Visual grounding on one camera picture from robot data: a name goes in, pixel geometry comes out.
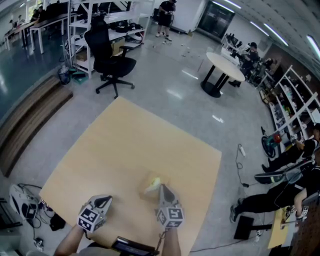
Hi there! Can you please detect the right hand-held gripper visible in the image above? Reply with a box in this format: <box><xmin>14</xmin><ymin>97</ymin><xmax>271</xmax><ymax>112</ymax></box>
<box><xmin>154</xmin><ymin>184</ymin><xmax>185</xmax><ymax>230</ymax></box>

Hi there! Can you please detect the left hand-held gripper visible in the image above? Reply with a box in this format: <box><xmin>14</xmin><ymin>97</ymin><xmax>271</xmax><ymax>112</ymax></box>
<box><xmin>77</xmin><ymin>194</ymin><xmax>113</xmax><ymax>233</ymax></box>

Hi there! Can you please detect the white tissue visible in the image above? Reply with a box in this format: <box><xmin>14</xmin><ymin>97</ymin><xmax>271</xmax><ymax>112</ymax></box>
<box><xmin>145</xmin><ymin>176</ymin><xmax>163</xmax><ymax>195</ymax></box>

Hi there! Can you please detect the person's left forearm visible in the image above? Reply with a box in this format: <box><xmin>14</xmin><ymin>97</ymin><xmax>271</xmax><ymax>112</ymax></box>
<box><xmin>53</xmin><ymin>224</ymin><xmax>87</xmax><ymax>256</ymax></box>

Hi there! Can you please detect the person's right forearm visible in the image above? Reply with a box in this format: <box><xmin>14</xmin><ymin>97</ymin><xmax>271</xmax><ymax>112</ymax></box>
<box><xmin>161</xmin><ymin>227</ymin><xmax>181</xmax><ymax>256</ymax></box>

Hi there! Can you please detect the tan tissue box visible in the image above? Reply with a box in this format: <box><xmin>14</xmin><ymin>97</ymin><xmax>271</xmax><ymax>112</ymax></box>
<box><xmin>138</xmin><ymin>170</ymin><xmax>172</xmax><ymax>201</ymax></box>

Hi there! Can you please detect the black bag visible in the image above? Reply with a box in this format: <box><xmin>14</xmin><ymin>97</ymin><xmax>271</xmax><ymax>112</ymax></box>
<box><xmin>49</xmin><ymin>212</ymin><xmax>66</xmax><ymax>231</ymax></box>

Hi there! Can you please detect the black chest-mounted device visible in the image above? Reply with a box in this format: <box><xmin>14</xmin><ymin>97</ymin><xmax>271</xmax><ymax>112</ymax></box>
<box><xmin>111</xmin><ymin>236</ymin><xmax>160</xmax><ymax>256</ymax></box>

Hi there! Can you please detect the white backpack device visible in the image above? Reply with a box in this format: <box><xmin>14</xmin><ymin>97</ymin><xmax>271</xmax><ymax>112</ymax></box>
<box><xmin>9</xmin><ymin>184</ymin><xmax>40</xmax><ymax>221</ymax></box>

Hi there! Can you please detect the black metal stand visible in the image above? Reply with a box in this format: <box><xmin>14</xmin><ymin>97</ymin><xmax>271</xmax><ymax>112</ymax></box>
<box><xmin>0</xmin><ymin>197</ymin><xmax>23</xmax><ymax>230</ymax></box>

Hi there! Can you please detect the wooden step platform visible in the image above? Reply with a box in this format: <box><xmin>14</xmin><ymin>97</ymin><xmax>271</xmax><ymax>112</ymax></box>
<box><xmin>0</xmin><ymin>75</ymin><xmax>74</xmax><ymax>178</ymax></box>

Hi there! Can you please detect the green balance bike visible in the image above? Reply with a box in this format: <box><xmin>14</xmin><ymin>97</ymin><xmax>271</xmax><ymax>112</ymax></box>
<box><xmin>260</xmin><ymin>126</ymin><xmax>282</xmax><ymax>158</ymax></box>

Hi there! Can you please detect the small wooden side table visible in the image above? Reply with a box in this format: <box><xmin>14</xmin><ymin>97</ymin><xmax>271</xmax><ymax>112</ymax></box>
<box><xmin>267</xmin><ymin>207</ymin><xmax>298</xmax><ymax>250</ymax></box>

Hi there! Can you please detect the green flat box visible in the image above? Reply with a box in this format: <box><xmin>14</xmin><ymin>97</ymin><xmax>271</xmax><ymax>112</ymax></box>
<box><xmin>72</xmin><ymin>72</ymin><xmax>87</xmax><ymax>85</ymax></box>

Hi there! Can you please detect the black mesh waste bin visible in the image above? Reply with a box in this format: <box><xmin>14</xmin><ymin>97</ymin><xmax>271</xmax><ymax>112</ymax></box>
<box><xmin>57</xmin><ymin>66</ymin><xmax>71</xmax><ymax>85</ymax></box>

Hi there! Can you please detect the black office chair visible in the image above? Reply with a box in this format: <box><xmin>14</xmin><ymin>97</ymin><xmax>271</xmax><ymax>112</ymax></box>
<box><xmin>84</xmin><ymin>16</ymin><xmax>137</xmax><ymax>100</ymax></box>

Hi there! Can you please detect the round white table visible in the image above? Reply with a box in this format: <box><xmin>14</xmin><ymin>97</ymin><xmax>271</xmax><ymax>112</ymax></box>
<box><xmin>200</xmin><ymin>51</ymin><xmax>246</xmax><ymax>98</ymax></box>

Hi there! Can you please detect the white cross-braced shelf rack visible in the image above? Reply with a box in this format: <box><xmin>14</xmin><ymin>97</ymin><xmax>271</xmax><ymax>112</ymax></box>
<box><xmin>259</xmin><ymin>64</ymin><xmax>320</xmax><ymax>153</ymax></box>

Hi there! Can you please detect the tall white shelf rack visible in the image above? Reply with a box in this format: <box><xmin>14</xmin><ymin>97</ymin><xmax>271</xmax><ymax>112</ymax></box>
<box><xmin>67</xmin><ymin>0</ymin><xmax>153</xmax><ymax>80</ymax></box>

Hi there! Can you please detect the black double door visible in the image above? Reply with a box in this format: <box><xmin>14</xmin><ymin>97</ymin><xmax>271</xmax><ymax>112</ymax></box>
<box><xmin>197</xmin><ymin>0</ymin><xmax>236</xmax><ymax>40</ymax></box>

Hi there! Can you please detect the dark-topped white-legged desk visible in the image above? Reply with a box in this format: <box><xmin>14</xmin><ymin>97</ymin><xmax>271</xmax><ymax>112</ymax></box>
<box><xmin>29</xmin><ymin>13</ymin><xmax>78</xmax><ymax>55</ymax></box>

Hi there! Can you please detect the long light-topped desk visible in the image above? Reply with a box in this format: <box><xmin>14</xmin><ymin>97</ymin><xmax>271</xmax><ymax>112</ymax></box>
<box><xmin>3</xmin><ymin>21</ymin><xmax>38</xmax><ymax>51</ymax></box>

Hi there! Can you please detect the black stand base plate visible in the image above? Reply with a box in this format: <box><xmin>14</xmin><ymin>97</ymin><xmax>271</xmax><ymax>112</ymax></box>
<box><xmin>234</xmin><ymin>215</ymin><xmax>273</xmax><ymax>240</ymax></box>

